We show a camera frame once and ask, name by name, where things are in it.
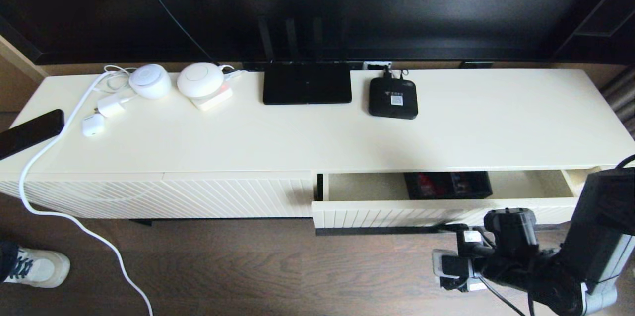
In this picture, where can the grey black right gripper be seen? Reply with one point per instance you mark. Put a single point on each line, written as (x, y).
(438, 264)

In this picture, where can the black compartment organizer box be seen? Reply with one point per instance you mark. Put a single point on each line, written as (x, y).
(476, 187)

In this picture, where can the cream ribbed drawer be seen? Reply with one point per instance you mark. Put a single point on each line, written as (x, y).
(372, 214)

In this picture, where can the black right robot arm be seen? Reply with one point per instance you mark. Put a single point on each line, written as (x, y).
(600, 221)

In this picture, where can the cream TV cabinet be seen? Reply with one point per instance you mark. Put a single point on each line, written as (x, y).
(297, 140)

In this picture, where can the black set-top box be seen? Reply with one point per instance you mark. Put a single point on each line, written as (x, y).
(384, 107)

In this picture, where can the black router with antennas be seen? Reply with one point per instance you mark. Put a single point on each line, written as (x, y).
(306, 85)

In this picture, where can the grey curtain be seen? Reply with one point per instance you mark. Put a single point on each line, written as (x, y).
(622, 105)

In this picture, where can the black flat television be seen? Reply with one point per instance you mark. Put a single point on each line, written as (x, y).
(397, 8)

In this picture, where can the white pink square base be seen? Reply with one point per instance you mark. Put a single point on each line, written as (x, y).
(218, 101)

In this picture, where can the white dome device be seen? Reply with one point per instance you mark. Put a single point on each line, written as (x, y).
(200, 79)

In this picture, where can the white round smart speaker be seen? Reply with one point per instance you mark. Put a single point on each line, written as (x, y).
(149, 85)

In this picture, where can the white charger adapter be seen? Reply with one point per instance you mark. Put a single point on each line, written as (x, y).
(111, 106)

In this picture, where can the white earbuds case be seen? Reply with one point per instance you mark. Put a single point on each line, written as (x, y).
(93, 125)

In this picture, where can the white sneaker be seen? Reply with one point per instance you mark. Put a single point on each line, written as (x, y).
(42, 269)

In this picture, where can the black smartphone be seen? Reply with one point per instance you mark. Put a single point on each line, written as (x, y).
(30, 133)

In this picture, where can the dark trouser leg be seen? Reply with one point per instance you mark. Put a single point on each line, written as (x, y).
(7, 259)

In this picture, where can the white wall socket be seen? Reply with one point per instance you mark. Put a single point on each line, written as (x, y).
(377, 65)

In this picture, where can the black wall shelf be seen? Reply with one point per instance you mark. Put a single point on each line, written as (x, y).
(605, 33)

